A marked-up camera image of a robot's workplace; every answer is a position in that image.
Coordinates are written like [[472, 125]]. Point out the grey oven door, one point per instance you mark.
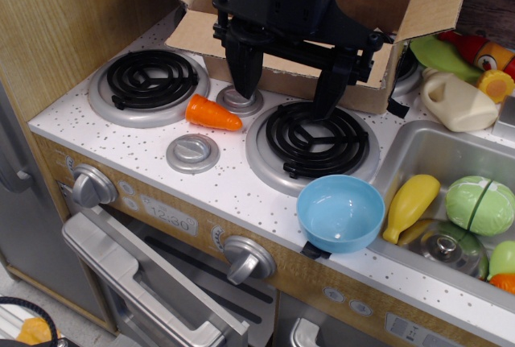
[[164, 292]]

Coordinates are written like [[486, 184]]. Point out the right black stove burner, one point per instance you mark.
[[286, 149]]

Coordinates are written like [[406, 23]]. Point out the orange toy carrot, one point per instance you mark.
[[203, 112]]

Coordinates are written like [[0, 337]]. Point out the right grey stove knob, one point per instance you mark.
[[247, 259]]

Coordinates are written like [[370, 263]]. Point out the orange object on floor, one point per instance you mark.
[[34, 331]]

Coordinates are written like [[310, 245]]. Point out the oven clock display panel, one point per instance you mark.
[[170, 215]]

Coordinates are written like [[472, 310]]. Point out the yellow toy corn piece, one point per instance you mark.
[[496, 84]]

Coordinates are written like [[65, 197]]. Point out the rear right stove burner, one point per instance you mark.
[[409, 74]]

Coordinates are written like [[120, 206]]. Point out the left grey stove knob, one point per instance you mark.
[[91, 187]]

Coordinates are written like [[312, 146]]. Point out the rear grey burner cap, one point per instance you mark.
[[235, 103]]

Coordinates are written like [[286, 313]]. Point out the orange toy in sink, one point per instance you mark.
[[504, 281]]

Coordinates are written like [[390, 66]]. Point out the green toy cabbage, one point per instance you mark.
[[480, 205]]

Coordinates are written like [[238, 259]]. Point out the brown cardboard box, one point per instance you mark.
[[396, 21]]

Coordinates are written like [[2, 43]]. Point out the grey refrigerator door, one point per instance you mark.
[[32, 246]]

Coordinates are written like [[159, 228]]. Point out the cream toy milk jug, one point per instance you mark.
[[461, 107]]

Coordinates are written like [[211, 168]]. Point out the front grey burner cap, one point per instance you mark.
[[192, 154]]

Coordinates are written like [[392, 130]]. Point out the black tape piece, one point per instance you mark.
[[313, 252]]

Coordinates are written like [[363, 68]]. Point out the steel sink basin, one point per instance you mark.
[[424, 147]]

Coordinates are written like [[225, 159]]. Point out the black tape on box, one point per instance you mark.
[[397, 109]]

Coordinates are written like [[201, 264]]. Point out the grey burner cap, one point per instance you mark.
[[235, 103], [192, 154]]

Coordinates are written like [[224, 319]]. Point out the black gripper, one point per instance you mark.
[[315, 33]]

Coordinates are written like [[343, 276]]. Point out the red toy ketchup bottle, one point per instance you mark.
[[481, 52]]

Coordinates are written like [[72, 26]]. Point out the yellow toy squash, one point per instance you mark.
[[409, 203]]

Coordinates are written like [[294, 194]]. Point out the black stove burner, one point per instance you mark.
[[286, 149], [147, 88]]

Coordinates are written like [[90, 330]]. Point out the light green toy pear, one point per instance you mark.
[[502, 259]]

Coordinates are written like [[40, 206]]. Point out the light blue plastic bowl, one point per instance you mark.
[[340, 214]]

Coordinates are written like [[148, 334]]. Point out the green plastic plate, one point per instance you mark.
[[442, 56]]

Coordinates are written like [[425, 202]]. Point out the grey stove knob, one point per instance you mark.
[[247, 259], [91, 187]]

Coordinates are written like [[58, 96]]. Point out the grey dishwasher handle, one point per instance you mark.
[[304, 333]]

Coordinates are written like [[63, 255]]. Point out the left black stove burner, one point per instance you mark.
[[147, 88]]

